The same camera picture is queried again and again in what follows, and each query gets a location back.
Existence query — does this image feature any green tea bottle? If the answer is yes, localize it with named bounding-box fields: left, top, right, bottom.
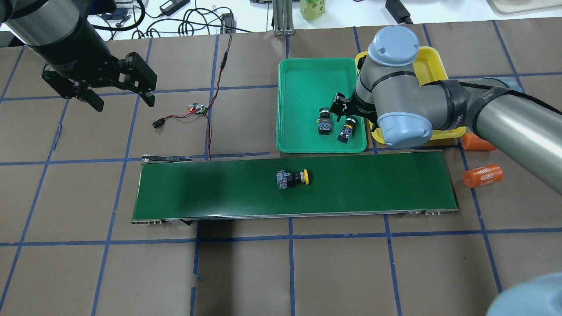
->
left=299, top=0, right=326, bottom=21

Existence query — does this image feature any aluminium frame post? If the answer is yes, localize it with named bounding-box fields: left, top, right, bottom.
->
left=272, top=0, right=295, bottom=37

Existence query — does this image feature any green push button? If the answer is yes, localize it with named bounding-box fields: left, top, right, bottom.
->
left=337, top=116, right=357, bottom=144
left=317, top=108, right=333, bottom=135

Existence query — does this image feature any black connector plug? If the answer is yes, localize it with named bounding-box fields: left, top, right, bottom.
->
left=152, top=118, right=166, bottom=129

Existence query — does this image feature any plain orange cylinder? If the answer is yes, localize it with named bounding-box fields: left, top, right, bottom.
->
left=461, top=133, right=497, bottom=151

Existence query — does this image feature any yellow push button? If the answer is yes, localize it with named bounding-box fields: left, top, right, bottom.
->
left=276, top=169, right=310, bottom=189

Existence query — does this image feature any red power wire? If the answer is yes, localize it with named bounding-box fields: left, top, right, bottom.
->
left=160, top=34, right=233, bottom=161

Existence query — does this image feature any black power adapter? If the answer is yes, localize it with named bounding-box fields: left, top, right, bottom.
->
left=220, top=13, right=237, bottom=34

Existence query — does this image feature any green conveyor belt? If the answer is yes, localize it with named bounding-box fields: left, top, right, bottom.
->
left=131, top=151, right=458, bottom=224

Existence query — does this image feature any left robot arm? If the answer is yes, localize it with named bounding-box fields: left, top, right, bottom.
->
left=1, top=0, right=157, bottom=112

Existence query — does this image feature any green tray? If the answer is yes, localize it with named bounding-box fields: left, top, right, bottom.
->
left=276, top=57, right=367, bottom=154

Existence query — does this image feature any orange cylinder with 4680 print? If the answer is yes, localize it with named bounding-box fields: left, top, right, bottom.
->
left=462, top=164, right=504, bottom=188

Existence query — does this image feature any yellow tray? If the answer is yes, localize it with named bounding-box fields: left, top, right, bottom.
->
left=355, top=46, right=467, bottom=146

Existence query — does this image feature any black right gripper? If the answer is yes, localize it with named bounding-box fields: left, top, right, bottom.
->
left=329, top=92, right=378, bottom=126

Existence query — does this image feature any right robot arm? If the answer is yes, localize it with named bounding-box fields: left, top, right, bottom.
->
left=327, top=25, right=562, bottom=193

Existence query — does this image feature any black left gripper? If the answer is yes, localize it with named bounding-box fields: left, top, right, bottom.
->
left=41, top=52, right=157, bottom=112

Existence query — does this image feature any small motor controller board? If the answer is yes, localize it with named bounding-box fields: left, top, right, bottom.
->
left=188, top=103, right=209, bottom=116

